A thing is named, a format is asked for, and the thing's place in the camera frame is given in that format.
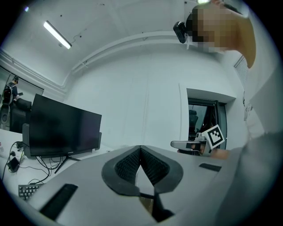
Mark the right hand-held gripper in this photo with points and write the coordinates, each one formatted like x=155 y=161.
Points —
x=213 y=139

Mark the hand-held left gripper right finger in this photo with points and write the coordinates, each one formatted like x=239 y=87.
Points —
x=194 y=187

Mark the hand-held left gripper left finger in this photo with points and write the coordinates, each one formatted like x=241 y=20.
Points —
x=88 y=187

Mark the person's right forearm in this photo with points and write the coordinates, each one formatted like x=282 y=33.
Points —
x=220 y=154

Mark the dark framed glass window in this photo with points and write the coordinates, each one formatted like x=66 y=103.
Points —
x=210 y=114

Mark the black keyboard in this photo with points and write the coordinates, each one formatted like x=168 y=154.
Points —
x=28 y=190

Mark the black curved monitor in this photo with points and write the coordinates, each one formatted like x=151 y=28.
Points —
x=64 y=128

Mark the person's white printed shirt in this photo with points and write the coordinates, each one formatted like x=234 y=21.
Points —
x=261 y=154

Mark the black power adapter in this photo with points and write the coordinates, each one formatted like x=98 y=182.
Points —
x=13 y=164

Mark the person's head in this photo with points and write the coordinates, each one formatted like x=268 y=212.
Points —
x=221 y=28

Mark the ceiling tube light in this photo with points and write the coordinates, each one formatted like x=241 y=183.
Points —
x=26 y=9
x=57 y=34

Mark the white wall vent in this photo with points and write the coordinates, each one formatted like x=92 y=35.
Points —
x=241 y=70

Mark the black head-mounted camera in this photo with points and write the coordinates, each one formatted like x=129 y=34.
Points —
x=181 y=31

